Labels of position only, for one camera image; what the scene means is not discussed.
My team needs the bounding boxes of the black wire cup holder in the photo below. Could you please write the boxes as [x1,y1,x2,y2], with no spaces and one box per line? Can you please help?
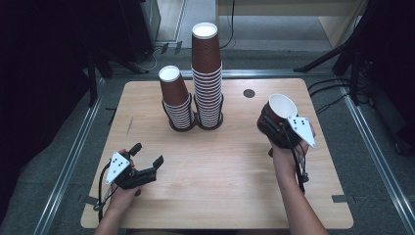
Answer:
[161,92,198,133]

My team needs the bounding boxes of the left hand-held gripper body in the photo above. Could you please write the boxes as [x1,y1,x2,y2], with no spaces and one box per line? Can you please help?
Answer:
[105,151,159,191]

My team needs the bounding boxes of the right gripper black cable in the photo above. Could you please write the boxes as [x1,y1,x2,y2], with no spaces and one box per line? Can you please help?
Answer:
[288,128,310,194]

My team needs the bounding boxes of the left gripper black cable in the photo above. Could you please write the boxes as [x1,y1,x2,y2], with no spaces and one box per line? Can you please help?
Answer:
[96,163,114,223]

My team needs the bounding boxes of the beige counter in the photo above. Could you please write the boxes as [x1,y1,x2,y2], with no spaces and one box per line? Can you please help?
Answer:
[216,0,366,50]

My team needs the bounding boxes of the black floor cables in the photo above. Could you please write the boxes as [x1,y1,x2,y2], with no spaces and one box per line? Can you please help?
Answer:
[307,77,361,116]

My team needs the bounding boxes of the black tripod stand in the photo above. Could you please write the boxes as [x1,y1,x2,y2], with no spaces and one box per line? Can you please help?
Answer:
[293,0,415,109]

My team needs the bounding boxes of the person's left hand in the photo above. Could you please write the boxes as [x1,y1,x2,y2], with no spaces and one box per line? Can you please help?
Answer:
[107,148,143,212]

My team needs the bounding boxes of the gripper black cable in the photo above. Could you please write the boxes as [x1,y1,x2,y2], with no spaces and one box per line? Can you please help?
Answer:
[96,163,114,223]
[288,128,310,194]

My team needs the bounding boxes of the dark cabinet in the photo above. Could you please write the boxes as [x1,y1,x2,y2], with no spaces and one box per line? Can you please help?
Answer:
[120,0,161,64]

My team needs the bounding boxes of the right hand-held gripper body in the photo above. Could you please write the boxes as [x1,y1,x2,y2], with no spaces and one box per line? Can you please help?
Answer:
[268,116,317,150]

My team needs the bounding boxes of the short stack of brown cups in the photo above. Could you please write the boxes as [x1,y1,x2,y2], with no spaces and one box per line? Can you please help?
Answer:
[158,65,194,130]

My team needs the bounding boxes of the black metal stand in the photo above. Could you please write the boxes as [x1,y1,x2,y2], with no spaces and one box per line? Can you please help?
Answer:
[85,48,152,109]

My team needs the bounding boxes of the brown paper cup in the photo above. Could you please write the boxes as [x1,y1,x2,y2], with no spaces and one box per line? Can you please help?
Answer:
[256,93,299,135]

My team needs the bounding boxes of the tall stack of brown cups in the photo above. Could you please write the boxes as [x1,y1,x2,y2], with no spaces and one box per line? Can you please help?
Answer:
[191,22,225,128]

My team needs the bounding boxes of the striped cup stack in holder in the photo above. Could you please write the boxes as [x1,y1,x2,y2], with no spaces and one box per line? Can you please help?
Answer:
[194,92,226,131]

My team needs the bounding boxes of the black power cable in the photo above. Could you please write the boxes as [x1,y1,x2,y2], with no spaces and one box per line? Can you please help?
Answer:
[219,0,237,50]

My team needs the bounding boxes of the aluminium floor rail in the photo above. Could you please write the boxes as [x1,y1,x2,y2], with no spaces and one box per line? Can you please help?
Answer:
[32,77,106,235]
[339,82,415,231]

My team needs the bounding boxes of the person's right hand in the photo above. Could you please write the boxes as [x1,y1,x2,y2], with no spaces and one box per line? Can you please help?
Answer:
[271,138,315,182]

